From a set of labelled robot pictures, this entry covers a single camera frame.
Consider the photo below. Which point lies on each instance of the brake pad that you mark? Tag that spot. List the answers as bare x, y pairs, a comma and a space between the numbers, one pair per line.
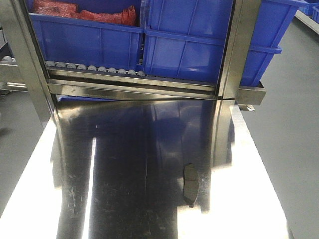
190, 184

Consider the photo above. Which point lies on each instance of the roller conveyor track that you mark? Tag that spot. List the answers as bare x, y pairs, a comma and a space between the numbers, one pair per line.
94, 68

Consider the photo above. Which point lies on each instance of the large blue bin right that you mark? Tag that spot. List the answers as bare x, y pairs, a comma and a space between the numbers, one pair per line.
185, 39

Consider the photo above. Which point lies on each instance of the large blue bin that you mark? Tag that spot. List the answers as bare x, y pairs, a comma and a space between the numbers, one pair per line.
185, 39
88, 42

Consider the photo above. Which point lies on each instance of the red mesh bag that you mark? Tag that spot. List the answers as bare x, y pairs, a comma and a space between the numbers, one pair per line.
127, 16

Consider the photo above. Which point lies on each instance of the large blue bin left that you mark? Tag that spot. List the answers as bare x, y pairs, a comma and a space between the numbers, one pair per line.
88, 42

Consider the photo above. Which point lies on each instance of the stainless steel rack frame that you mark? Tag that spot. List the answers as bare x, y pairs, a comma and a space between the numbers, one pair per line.
44, 84

